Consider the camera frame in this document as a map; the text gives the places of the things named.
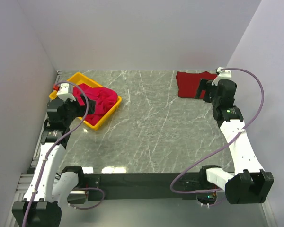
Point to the black base beam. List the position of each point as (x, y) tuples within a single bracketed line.
[(120, 186)]

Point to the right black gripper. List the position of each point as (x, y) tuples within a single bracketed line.
[(204, 84)]

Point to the bright red t-shirt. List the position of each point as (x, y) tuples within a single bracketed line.
[(105, 99)]

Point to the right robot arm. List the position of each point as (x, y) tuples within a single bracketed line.
[(250, 183)]

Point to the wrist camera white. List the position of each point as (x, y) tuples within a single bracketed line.
[(221, 73), (64, 91)]

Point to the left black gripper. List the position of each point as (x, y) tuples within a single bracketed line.
[(81, 109)]

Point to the aluminium rail frame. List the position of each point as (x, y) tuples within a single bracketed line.
[(29, 175)]

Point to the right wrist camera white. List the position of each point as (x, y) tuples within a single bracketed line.
[(221, 73)]

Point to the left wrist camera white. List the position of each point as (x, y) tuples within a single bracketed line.
[(64, 91)]

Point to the folded dark red t-shirt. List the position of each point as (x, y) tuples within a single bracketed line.
[(188, 83)]

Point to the yellow plastic tray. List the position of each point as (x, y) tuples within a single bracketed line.
[(79, 78)]

